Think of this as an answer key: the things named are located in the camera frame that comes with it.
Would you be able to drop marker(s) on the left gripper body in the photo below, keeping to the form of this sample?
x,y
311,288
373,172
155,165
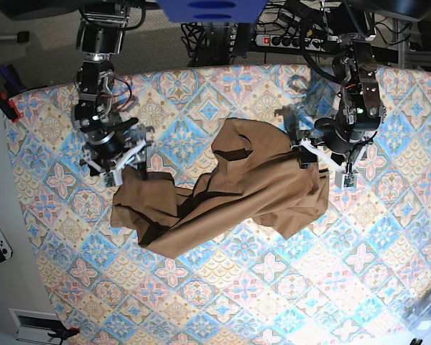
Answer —
x,y
343,164

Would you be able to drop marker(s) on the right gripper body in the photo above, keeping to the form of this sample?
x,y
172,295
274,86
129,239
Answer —
x,y
110,171

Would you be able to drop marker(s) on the brown t-shirt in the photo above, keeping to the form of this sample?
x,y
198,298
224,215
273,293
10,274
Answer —
x,y
258,176

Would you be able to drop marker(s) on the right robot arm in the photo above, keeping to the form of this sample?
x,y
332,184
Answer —
x,y
111,143

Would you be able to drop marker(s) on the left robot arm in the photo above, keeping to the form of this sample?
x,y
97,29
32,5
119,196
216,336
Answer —
x,y
336,44

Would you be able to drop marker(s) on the black power strip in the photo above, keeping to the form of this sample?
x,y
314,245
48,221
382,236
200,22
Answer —
x,y
274,40

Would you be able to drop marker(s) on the red black clamp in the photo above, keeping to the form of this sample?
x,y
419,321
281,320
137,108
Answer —
x,y
13,86

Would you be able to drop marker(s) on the patterned tablecloth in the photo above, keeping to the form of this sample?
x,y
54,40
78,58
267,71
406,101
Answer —
x,y
348,276

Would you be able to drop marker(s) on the blue plate overhead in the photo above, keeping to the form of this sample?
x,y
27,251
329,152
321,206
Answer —
x,y
217,11

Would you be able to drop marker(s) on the orange black clamp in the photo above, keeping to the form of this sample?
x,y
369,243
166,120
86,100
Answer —
x,y
62,333

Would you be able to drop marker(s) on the white tray box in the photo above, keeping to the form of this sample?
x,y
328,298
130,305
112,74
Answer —
x,y
33,327

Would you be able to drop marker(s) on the clear plastic box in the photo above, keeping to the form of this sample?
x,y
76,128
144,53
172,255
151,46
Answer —
x,y
417,318

